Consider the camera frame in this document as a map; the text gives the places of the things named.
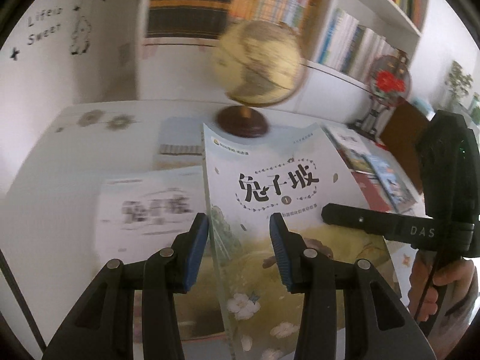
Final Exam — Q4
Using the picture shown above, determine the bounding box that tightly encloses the potted green plant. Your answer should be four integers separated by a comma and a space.
445, 60, 473, 111

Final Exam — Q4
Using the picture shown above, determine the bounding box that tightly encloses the small rabbit hill book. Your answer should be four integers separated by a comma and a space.
323, 125, 374, 175

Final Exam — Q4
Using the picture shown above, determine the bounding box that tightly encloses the patterned table mat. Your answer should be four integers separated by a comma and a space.
154, 117, 425, 216

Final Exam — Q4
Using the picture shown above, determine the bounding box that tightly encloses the red flower round fan ornament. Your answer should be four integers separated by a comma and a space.
346, 49, 412, 141

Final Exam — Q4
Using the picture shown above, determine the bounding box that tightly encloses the person's right hand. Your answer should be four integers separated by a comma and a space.
408, 251, 477, 322

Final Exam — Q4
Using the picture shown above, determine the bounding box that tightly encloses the red cover book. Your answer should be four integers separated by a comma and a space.
351, 171, 394, 212

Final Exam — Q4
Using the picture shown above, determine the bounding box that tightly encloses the white bookshelf with books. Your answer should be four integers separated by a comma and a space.
136, 0, 430, 118

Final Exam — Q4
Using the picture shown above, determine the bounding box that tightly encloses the yellow desk globe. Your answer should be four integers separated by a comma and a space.
211, 20, 308, 138

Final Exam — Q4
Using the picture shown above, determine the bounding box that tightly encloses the light blue cartoon book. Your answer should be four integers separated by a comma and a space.
364, 154, 416, 214

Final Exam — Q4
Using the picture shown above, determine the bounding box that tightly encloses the meadow rabbit hill book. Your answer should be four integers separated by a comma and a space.
202, 124, 399, 359

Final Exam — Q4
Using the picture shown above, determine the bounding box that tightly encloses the brown chair back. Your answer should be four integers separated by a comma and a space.
380, 102, 429, 194

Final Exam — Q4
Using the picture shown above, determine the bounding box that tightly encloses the white rabbit hill book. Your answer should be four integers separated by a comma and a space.
93, 166, 232, 342

